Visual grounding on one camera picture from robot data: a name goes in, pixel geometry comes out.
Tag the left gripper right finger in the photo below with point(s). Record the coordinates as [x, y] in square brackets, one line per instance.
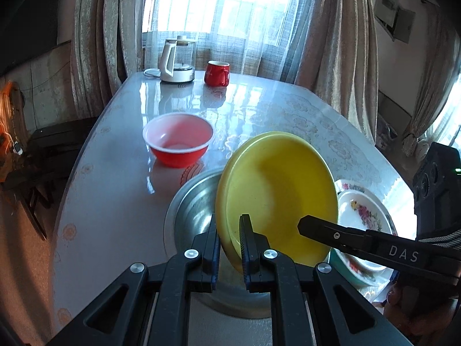
[310, 305]

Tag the beige drape curtain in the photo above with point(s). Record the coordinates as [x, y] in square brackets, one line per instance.
[333, 52]

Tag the person right hand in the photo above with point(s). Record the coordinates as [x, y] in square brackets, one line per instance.
[421, 316]

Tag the black television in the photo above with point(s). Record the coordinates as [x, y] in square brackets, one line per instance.
[29, 28]

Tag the red mug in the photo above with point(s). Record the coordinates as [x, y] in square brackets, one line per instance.
[217, 74]

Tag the red bowl white inside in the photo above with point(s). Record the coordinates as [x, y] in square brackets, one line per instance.
[178, 139]

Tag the large floral white plate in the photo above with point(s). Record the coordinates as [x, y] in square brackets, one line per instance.
[342, 185]

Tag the sheer window curtain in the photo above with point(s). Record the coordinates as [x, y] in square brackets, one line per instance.
[256, 37]

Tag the lace patterned tablecloth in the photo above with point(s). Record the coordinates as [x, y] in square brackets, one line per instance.
[117, 199]

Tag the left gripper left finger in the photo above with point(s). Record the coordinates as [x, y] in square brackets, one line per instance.
[148, 305]

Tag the right beige curtain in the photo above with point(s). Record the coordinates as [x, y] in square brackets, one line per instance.
[441, 69]

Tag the glass kettle white handle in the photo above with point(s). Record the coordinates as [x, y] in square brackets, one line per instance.
[177, 61]

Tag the yellow plastic bowl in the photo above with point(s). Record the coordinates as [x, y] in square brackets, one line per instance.
[276, 178]

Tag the large stainless steel bowl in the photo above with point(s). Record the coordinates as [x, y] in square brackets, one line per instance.
[189, 214]

